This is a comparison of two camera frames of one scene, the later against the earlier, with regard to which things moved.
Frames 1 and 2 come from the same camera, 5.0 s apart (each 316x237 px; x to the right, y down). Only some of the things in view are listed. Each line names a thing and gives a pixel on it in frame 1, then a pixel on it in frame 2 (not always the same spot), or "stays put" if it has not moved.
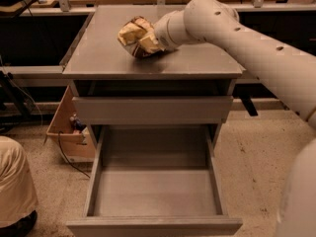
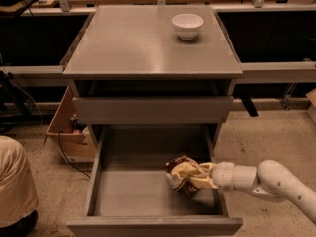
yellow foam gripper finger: (150, 43) to (202, 182)
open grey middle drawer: (155, 181) stays put
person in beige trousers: (18, 200) stays put
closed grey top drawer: (154, 110) stays put
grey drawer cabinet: (153, 168) stays put
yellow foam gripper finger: (134, 31) to (191, 168)
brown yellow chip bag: (140, 35) to (179, 170)
